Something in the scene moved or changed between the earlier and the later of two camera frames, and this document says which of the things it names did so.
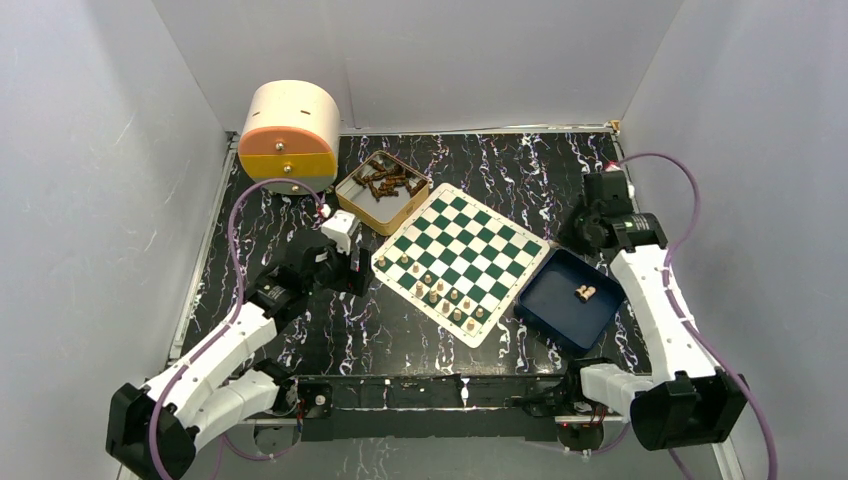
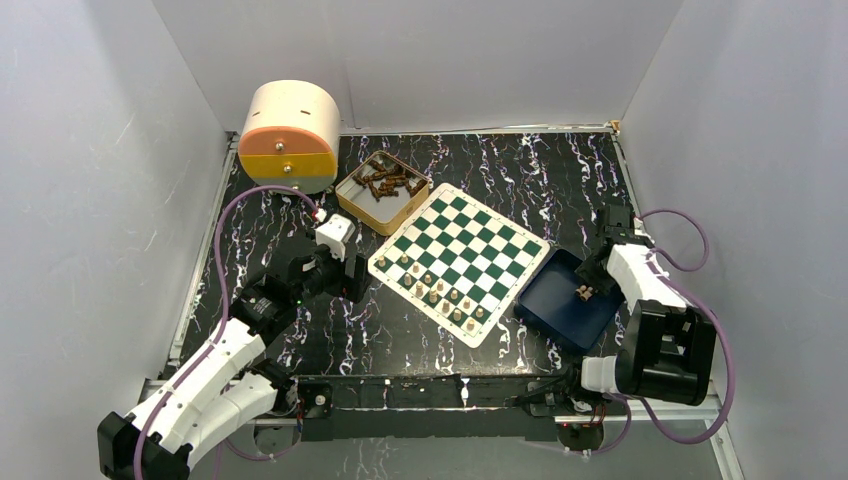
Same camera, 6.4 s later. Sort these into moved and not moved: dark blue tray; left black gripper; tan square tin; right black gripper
Moved: right black gripper
Not moved: left black gripper; dark blue tray; tan square tin
